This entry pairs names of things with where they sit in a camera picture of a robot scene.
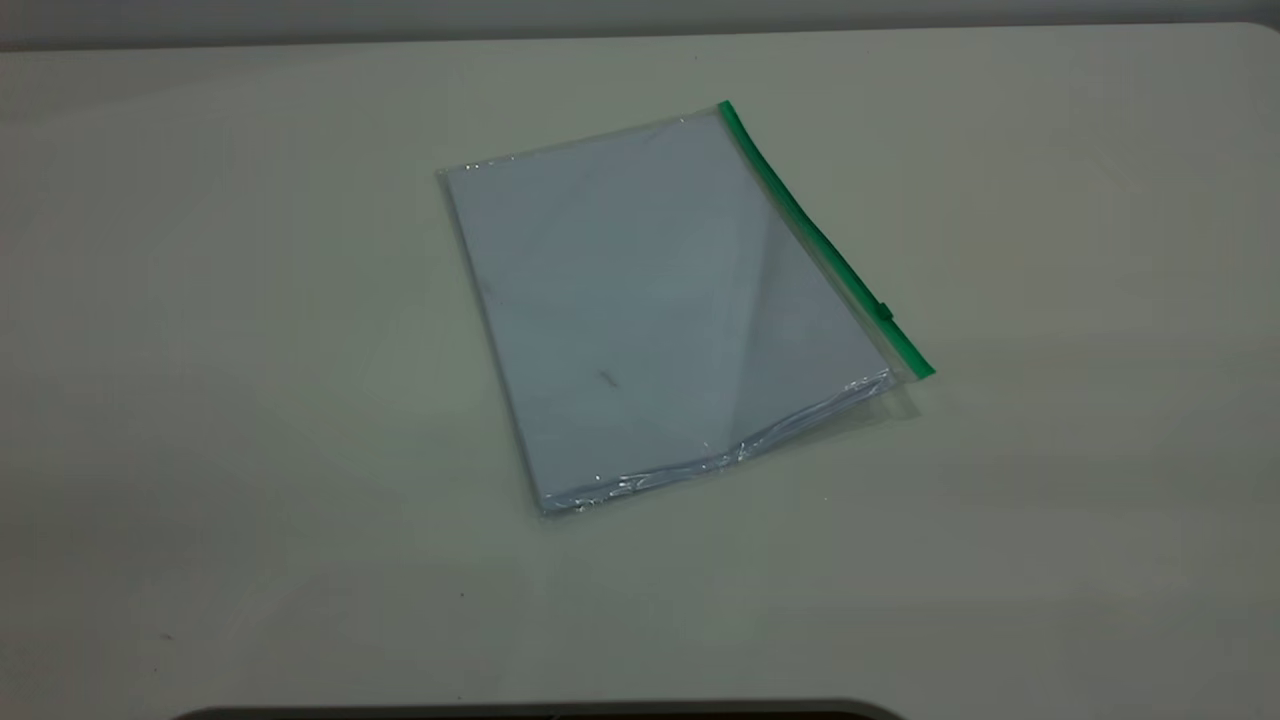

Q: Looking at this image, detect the clear zip bag green zipper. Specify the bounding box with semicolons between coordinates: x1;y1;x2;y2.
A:
437;99;937;518

